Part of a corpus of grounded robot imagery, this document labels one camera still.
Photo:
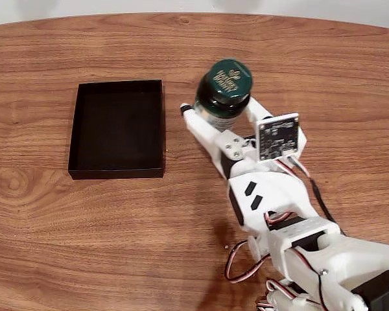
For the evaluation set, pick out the green-capped dark pill bottle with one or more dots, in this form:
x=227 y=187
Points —
x=227 y=84

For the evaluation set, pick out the black shallow open box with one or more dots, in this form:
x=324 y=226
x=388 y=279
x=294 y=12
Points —
x=116 y=129

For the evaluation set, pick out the camera circuit board on mount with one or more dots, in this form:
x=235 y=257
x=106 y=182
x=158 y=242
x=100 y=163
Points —
x=277 y=137

